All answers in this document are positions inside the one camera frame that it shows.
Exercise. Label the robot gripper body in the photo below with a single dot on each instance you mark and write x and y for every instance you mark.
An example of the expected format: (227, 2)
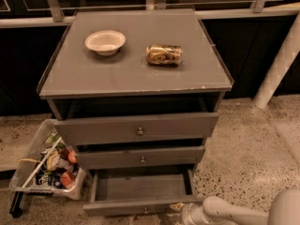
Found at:
(189, 212)

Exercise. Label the grey bottom drawer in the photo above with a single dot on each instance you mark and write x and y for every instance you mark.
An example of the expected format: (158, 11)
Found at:
(136, 191)

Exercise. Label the grey drawer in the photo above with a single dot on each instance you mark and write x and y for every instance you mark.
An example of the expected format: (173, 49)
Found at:
(136, 191)
(137, 128)
(140, 158)

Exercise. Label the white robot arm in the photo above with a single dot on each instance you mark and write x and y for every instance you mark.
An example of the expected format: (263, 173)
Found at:
(284, 210)

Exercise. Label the grey middle drawer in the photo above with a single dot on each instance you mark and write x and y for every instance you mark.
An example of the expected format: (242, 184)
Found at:
(140, 158)

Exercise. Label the grey wooden drawer cabinet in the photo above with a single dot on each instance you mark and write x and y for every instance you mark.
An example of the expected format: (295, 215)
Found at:
(80, 83)

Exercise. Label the grey top drawer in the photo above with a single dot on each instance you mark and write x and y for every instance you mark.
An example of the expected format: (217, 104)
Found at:
(137, 128)

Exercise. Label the orange snack packet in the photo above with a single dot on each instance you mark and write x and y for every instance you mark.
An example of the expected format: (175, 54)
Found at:
(67, 179)

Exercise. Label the clear plastic storage bin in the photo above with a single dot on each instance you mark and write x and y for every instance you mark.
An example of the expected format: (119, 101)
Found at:
(41, 141)

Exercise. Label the crushed golden drink can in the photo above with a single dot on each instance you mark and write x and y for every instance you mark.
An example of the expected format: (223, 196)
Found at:
(164, 55)

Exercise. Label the black object on floor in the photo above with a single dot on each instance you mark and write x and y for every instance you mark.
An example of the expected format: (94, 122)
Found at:
(15, 208)

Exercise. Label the white paper bowl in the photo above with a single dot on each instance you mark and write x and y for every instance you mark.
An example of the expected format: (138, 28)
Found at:
(105, 42)

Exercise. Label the white diagonal support pole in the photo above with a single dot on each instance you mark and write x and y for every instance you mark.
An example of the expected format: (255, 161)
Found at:
(288, 51)

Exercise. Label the metal railing bar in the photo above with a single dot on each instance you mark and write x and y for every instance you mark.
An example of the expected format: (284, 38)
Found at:
(282, 10)

